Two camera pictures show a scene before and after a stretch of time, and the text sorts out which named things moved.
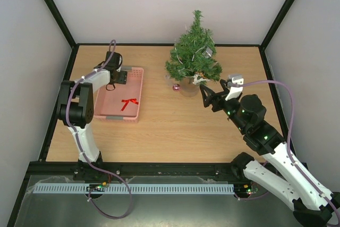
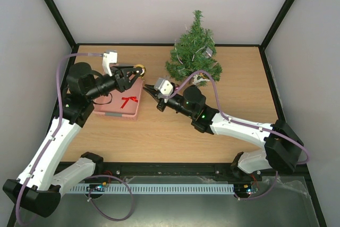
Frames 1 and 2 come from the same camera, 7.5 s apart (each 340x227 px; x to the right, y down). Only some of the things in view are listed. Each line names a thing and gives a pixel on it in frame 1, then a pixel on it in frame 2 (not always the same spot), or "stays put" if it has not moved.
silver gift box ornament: [208, 53] stays put
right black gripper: [219, 100] to [162, 100]
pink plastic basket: [121, 104] stays put
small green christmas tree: [192, 59] stays put
